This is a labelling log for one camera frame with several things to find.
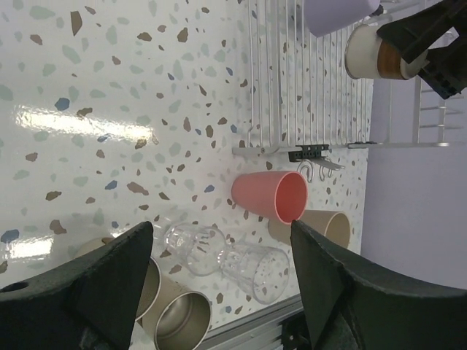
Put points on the beige plastic cup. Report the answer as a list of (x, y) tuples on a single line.
[(334, 225)]

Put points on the large clear glass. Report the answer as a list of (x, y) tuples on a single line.
[(259, 271)]

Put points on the steel cup with cork band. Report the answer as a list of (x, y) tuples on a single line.
[(367, 56)]

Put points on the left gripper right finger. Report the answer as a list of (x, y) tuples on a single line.
[(353, 303)]

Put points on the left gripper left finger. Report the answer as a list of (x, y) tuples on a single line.
[(76, 305)]

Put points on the small clear glass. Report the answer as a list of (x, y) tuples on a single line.
[(200, 249)]

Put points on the lavender plastic cup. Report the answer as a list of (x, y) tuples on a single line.
[(323, 17)]

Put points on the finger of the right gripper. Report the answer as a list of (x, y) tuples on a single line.
[(445, 71), (412, 35)]

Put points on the white wire dish rack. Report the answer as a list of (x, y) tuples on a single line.
[(302, 102)]

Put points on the aluminium rail frame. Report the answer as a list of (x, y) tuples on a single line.
[(259, 330)]

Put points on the pink plastic cup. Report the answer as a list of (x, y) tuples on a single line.
[(279, 195)]

